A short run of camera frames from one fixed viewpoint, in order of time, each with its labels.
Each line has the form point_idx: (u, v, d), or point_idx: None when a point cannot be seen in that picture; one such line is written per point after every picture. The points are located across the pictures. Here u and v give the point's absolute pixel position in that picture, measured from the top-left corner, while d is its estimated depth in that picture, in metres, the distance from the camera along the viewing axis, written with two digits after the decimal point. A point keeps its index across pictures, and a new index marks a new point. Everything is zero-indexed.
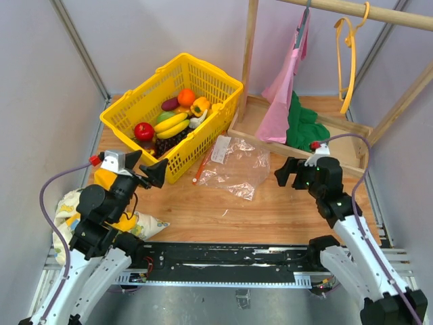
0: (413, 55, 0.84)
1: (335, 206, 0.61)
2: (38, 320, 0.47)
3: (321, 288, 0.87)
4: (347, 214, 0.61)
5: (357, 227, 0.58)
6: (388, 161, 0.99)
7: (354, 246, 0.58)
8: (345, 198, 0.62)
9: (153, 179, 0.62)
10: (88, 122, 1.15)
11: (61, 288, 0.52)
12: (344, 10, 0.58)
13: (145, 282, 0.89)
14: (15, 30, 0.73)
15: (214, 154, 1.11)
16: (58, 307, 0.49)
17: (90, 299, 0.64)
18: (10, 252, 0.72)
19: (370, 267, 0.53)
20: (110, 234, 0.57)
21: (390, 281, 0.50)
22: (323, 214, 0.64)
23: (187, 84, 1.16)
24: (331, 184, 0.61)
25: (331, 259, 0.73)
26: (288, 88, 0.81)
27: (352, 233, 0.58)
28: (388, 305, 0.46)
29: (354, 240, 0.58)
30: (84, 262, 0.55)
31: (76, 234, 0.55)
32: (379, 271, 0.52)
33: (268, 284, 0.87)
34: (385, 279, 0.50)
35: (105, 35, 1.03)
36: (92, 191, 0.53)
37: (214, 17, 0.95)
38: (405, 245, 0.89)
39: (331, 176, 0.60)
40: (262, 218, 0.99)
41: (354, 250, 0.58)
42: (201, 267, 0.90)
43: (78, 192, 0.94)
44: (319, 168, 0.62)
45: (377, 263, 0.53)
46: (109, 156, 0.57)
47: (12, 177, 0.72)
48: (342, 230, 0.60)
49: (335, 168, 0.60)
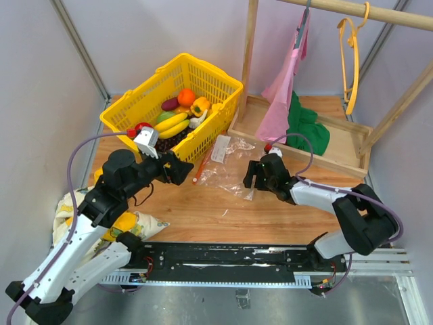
0: (412, 55, 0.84)
1: (285, 185, 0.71)
2: (32, 283, 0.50)
3: (321, 288, 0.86)
4: (295, 184, 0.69)
5: (303, 183, 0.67)
6: (388, 161, 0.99)
7: (311, 198, 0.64)
8: (291, 177, 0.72)
9: (176, 170, 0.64)
10: (88, 122, 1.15)
11: (61, 252, 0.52)
12: (344, 9, 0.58)
13: (145, 282, 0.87)
14: (15, 30, 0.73)
15: (214, 154, 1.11)
16: (53, 273, 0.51)
17: (86, 279, 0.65)
18: (10, 252, 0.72)
19: (321, 194, 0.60)
20: (120, 208, 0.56)
21: (335, 190, 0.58)
22: (283, 200, 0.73)
23: (187, 84, 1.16)
24: (277, 170, 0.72)
25: (324, 241, 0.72)
26: (288, 88, 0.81)
27: (302, 188, 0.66)
28: (342, 203, 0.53)
29: (306, 191, 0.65)
30: (90, 229, 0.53)
31: (86, 200, 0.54)
32: (327, 192, 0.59)
33: (268, 284, 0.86)
34: (333, 193, 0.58)
35: (105, 35, 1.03)
36: (122, 154, 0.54)
37: (214, 17, 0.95)
38: (405, 245, 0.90)
39: (273, 164, 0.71)
40: (262, 218, 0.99)
41: (313, 200, 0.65)
42: (201, 267, 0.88)
43: (78, 193, 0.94)
44: (263, 162, 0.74)
45: (323, 189, 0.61)
46: (144, 130, 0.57)
47: (12, 177, 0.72)
48: (298, 196, 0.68)
49: (272, 157, 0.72)
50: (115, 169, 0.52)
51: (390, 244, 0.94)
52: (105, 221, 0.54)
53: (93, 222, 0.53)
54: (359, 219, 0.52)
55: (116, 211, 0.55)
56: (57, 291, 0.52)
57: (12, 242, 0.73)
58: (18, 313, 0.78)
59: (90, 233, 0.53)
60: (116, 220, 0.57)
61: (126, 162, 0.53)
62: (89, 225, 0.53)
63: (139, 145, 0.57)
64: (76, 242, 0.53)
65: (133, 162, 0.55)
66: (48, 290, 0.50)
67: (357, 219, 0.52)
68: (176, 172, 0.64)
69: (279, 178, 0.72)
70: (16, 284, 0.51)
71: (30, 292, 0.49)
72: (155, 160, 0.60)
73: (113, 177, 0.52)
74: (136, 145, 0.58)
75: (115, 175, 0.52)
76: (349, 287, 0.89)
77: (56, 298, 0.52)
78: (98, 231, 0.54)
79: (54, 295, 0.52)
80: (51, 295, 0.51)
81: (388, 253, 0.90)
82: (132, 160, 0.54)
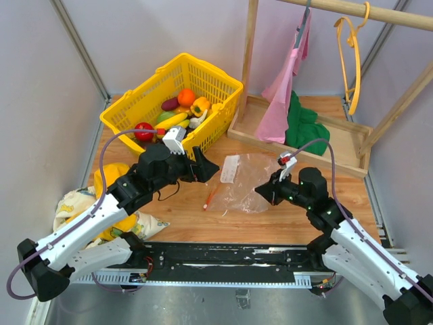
0: (412, 55, 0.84)
1: (325, 214, 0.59)
2: (46, 244, 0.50)
3: (321, 288, 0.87)
4: (340, 221, 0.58)
5: (354, 231, 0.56)
6: (388, 162, 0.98)
7: (357, 252, 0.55)
8: (331, 204, 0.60)
9: (201, 166, 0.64)
10: (88, 122, 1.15)
11: (82, 223, 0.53)
12: (344, 9, 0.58)
13: (145, 282, 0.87)
14: (15, 29, 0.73)
15: (224, 175, 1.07)
16: (69, 240, 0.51)
17: (88, 263, 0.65)
18: (10, 252, 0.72)
19: (379, 267, 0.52)
20: (145, 198, 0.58)
21: (402, 275, 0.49)
22: (318, 227, 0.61)
23: (187, 84, 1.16)
24: (318, 195, 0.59)
25: (342, 262, 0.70)
26: (287, 88, 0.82)
27: (351, 238, 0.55)
28: (409, 300, 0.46)
29: (355, 245, 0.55)
30: (114, 209, 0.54)
31: (117, 182, 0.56)
32: (388, 268, 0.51)
33: (268, 284, 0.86)
34: (397, 275, 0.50)
35: (104, 35, 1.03)
36: (159, 147, 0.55)
37: (214, 17, 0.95)
38: (405, 245, 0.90)
39: (316, 188, 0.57)
40: (262, 218, 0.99)
41: (361, 256, 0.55)
42: (201, 267, 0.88)
43: (78, 192, 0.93)
44: (303, 182, 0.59)
45: (384, 262, 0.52)
46: (172, 128, 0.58)
47: (13, 177, 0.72)
48: (340, 239, 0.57)
49: (320, 180, 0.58)
50: (149, 161, 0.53)
51: (390, 245, 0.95)
52: (129, 206, 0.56)
53: (118, 203, 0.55)
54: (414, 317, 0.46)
55: (140, 200, 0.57)
56: (63, 262, 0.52)
57: (12, 242, 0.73)
58: (17, 311, 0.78)
59: (112, 213, 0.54)
60: (139, 206, 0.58)
61: (162, 156, 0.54)
62: (114, 205, 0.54)
63: (167, 143, 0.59)
64: (98, 219, 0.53)
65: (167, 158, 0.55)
66: (59, 256, 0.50)
67: (414, 318, 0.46)
68: (202, 169, 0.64)
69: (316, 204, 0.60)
70: (30, 242, 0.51)
71: (41, 252, 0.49)
72: (184, 159, 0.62)
73: (145, 167, 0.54)
74: (164, 143, 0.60)
75: (149, 166, 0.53)
76: (349, 286, 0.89)
77: (59, 268, 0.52)
78: (118, 214, 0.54)
79: (59, 264, 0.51)
80: (57, 263, 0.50)
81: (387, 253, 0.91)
82: (168, 156, 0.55)
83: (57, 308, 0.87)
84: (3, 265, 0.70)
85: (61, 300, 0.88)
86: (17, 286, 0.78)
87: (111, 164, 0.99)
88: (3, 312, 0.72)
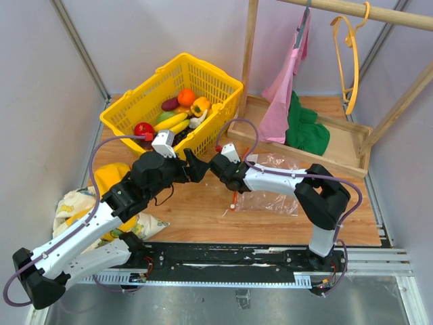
0: (412, 55, 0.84)
1: (236, 174, 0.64)
2: (41, 254, 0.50)
3: (321, 288, 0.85)
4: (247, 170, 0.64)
5: (255, 169, 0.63)
6: (388, 160, 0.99)
7: (266, 183, 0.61)
8: (242, 165, 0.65)
9: (194, 167, 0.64)
10: (88, 122, 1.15)
11: (76, 231, 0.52)
12: (344, 9, 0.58)
13: (145, 282, 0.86)
14: (15, 29, 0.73)
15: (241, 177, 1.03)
16: (63, 250, 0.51)
17: (85, 268, 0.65)
18: (11, 251, 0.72)
19: (278, 181, 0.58)
20: (140, 205, 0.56)
21: (293, 175, 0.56)
22: (238, 187, 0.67)
23: (187, 84, 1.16)
24: (222, 166, 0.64)
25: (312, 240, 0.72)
26: (287, 88, 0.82)
27: (256, 176, 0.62)
28: (304, 189, 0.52)
29: (262, 179, 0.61)
30: (109, 218, 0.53)
31: (111, 190, 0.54)
32: (284, 177, 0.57)
33: (268, 284, 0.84)
34: (291, 178, 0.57)
35: (104, 34, 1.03)
36: (151, 154, 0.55)
37: (214, 18, 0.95)
38: (405, 244, 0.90)
39: (216, 163, 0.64)
40: (262, 218, 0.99)
41: (270, 184, 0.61)
42: (201, 267, 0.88)
43: (78, 192, 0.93)
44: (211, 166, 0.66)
45: (280, 174, 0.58)
46: (160, 133, 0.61)
47: (13, 176, 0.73)
48: (253, 183, 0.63)
49: (216, 156, 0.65)
50: (144, 168, 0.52)
51: (390, 245, 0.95)
52: (123, 214, 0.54)
53: (113, 211, 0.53)
54: (321, 200, 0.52)
55: (134, 208, 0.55)
56: (59, 269, 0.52)
57: (12, 242, 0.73)
58: (18, 311, 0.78)
59: (107, 221, 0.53)
60: (134, 214, 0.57)
61: (154, 164, 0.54)
62: (108, 214, 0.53)
63: (156, 147, 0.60)
64: (93, 227, 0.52)
65: (161, 165, 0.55)
66: (54, 265, 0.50)
67: (320, 203, 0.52)
68: (195, 170, 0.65)
69: (228, 172, 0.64)
70: (25, 251, 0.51)
71: (36, 263, 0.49)
72: (176, 161, 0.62)
73: (139, 175, 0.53)
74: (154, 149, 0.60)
75: (142, 174, 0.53)
76: (349, 287, 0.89)
77: (54, 276, 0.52)
78: (113, 221, 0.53)
79: (54, 273, 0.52)
80: (53, 271, 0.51)
81: (387, 253, 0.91)
82: (162, 163, 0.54)
83: (57, 309, 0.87)
84: (4, 265, 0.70)
85: (61, 300, 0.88)
86: (17, 286, 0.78)
87: (111, 164, 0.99)
88: (4, 313, 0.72)
